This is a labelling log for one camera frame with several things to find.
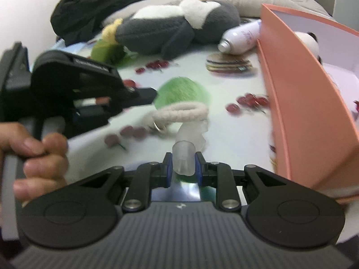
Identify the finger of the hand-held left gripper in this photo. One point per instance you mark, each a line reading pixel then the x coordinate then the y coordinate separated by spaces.
pixel 140 95

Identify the grey white penguin plush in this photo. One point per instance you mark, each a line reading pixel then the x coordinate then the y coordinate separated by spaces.
pixel 168 28

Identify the fruit print mat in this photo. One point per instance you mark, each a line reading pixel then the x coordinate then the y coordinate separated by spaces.
pixel 224 78

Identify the black jacket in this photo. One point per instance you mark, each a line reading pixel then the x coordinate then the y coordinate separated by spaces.
pixel 89 11

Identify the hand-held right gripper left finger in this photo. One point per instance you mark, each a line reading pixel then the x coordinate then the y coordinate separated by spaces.
pixel 167 171

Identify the small panda plush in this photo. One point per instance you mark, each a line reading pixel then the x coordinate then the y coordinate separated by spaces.
pixel 307 40

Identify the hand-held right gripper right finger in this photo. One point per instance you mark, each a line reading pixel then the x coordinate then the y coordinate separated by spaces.
pixel 198 171

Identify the person's left hand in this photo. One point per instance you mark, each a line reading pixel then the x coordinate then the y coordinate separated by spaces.
pixel 47 162

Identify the pink cardboard box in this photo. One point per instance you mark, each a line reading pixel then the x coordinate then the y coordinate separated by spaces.
pixel 297 103

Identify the white spray bottle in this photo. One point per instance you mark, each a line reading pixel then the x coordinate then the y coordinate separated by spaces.
pixel 241 36

